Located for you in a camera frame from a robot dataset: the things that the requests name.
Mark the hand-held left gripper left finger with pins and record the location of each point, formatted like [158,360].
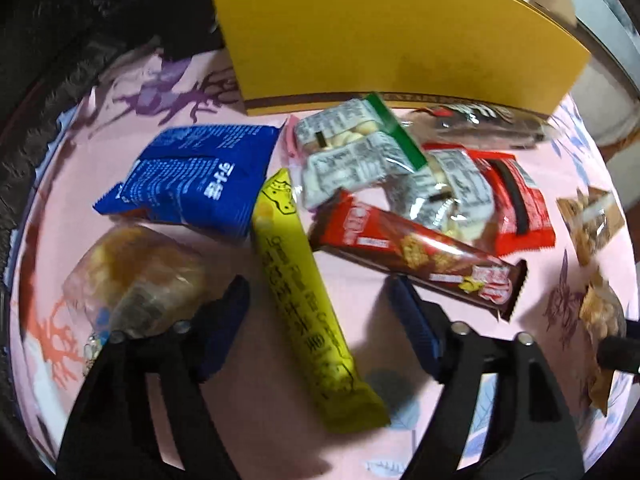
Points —
[225,325]

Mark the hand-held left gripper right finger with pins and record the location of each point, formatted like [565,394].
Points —
[415,320]

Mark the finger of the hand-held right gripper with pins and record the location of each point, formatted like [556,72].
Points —
[620,352]

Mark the long yellow snack bar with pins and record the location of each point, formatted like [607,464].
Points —
[305,300]

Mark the blue snack packet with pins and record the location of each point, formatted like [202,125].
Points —
[195,175]

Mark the yellow cardboard box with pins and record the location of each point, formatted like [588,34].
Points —
[375,35]

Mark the brown chocolate wafer bar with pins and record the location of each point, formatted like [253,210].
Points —
[400,245]

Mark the round bun in clear wrapper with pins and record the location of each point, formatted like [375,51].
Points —
[135,275]

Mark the tan paper snack packet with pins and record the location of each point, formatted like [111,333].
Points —
[590,225]

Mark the white clear candy packet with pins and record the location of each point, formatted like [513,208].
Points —
[460,185]

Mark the red snack packet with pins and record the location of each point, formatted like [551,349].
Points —
[525,200]

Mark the white packet with green edge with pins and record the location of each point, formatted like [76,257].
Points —
[345,160]

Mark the long dark chocolate packet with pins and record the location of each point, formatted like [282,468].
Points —
[480,115]

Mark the dark carved wooden furniture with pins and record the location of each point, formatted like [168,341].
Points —
[50,60]

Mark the framed lotus painting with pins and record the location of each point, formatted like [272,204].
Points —
[605,5]

